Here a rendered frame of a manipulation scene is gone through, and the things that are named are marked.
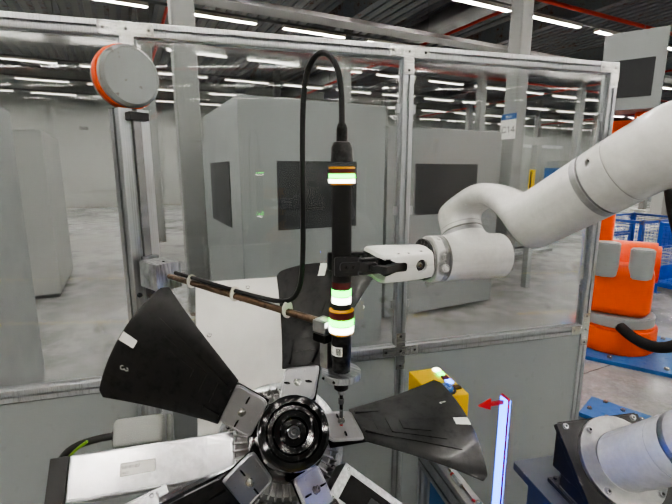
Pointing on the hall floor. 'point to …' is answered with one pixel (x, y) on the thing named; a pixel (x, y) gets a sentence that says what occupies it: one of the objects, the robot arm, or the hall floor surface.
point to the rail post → (422, 487)
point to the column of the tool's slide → (127, 184)
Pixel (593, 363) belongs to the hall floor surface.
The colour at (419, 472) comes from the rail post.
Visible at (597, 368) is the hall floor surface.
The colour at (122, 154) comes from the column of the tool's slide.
